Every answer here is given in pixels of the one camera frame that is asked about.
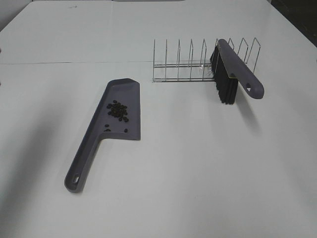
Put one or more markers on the grey plastic dustpan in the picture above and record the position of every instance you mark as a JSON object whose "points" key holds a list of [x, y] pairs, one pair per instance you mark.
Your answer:
{"points": [[127, 92]]}

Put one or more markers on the pile of coffee beans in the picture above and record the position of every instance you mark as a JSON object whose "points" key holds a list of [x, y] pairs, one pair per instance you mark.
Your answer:
{"points": [[118, 115]]}

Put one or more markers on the grey hand brush black bristles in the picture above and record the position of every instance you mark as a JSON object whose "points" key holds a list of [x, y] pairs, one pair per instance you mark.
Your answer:
{"points": [[229, 71]]}

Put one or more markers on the metal wire dish rack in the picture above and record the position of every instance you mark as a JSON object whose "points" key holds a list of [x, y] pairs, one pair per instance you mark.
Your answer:
{"points": [[198, 68]]}

